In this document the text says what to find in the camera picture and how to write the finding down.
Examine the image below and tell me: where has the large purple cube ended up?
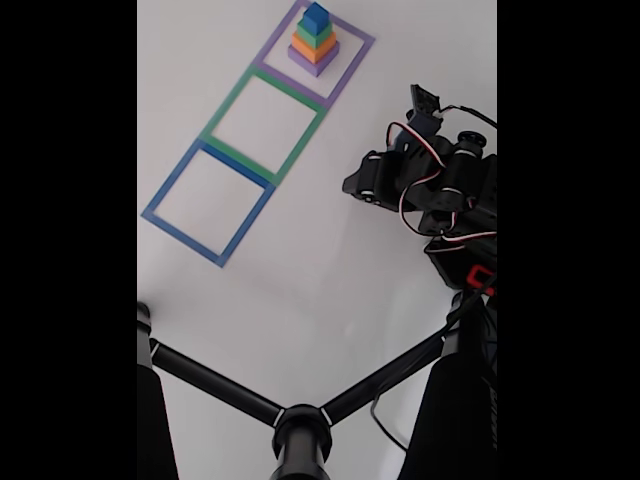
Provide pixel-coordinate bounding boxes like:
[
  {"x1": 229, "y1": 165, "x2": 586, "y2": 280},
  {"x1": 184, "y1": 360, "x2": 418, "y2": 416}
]
[{"x1": 287, "y1": 41, "x2": 341, "y2": 78}]

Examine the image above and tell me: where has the orange cube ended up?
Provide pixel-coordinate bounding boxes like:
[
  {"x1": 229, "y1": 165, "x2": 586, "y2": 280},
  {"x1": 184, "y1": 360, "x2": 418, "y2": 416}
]
[{"x1": 290, "y1": 31, "x2": 338, "y2": 65}]

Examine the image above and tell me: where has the green cube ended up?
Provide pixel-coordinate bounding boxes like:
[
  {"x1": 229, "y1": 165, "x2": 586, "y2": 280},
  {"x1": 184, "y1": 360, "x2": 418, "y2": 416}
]
[{"x1": 294, "y1": 18, "x2": 338, "y2": 49}]

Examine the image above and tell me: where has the small blue cube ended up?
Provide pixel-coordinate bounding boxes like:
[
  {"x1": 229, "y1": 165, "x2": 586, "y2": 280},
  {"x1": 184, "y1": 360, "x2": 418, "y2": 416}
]
[{"x1": 301, "y1": 1, "x2": 331, "y2": 33}]

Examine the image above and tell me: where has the purple tape square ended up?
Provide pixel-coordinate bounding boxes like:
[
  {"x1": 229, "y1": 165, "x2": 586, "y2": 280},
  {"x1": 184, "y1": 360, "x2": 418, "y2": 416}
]
[{"x1": 253, "y1": 0, "x2": 376, "y2": 110}]

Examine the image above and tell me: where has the red clamp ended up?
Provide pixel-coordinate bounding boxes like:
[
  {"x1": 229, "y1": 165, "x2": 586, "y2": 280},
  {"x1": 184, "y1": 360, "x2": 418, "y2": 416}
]
[{"x1": 465, "y1": 264, "x2": 498, "y2": 296}]

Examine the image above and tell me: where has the green tape square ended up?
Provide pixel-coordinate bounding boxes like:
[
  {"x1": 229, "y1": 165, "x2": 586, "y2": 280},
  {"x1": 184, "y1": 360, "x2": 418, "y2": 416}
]
[{"x1": 198, "y1": 64, "x2": 327, "y2": 187}]

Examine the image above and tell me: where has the blue tape square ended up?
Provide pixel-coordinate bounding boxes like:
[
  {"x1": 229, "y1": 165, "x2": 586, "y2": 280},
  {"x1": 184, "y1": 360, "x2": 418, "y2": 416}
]
[{"x1": 141, "y1": 138, "x2": 277, "y2": 269}]

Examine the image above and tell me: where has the black tripod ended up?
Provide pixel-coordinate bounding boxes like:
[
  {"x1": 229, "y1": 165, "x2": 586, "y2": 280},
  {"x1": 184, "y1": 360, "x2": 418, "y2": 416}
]
[{"x1": 137, "y1": 289, "x2": 498, "y2": 480}]

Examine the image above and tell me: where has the striped servo cable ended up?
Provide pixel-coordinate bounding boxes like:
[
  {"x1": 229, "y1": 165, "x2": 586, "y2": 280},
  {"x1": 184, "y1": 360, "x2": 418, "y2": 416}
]
[{"x1": 386, "y1": 121, "x2": 498, "y2": 242}]

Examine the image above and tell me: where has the black camera cable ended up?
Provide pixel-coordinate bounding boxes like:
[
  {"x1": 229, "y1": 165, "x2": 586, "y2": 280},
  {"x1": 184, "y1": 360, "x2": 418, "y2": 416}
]
[{"x1": 370, "y1": 103, "x2": 498, "y2": 451}]

